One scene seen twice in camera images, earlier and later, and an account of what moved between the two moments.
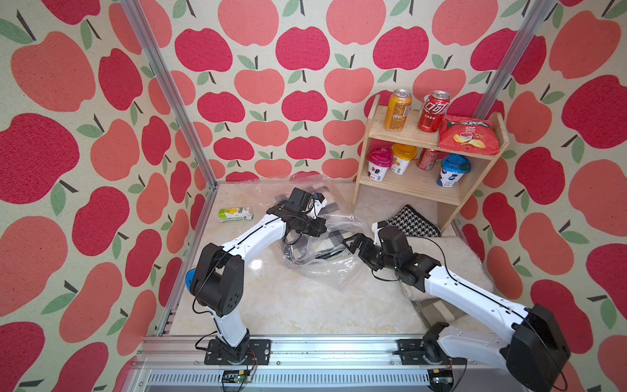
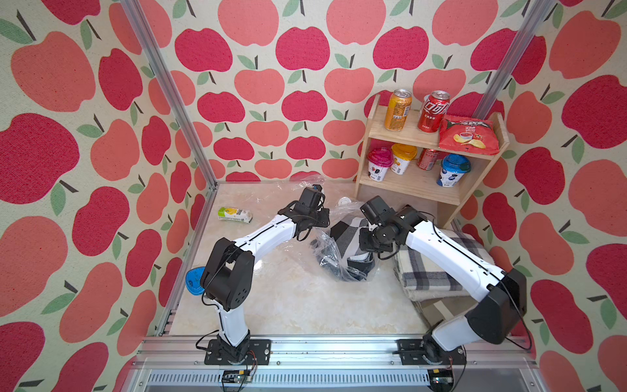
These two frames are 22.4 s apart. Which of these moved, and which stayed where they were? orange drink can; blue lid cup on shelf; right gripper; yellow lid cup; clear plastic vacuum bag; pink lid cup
Moved: clear plastic vacuum bag; right gripper
Stayed: blue lid cup on shelf; orange drink can; yellow lid cup; pink lid cup
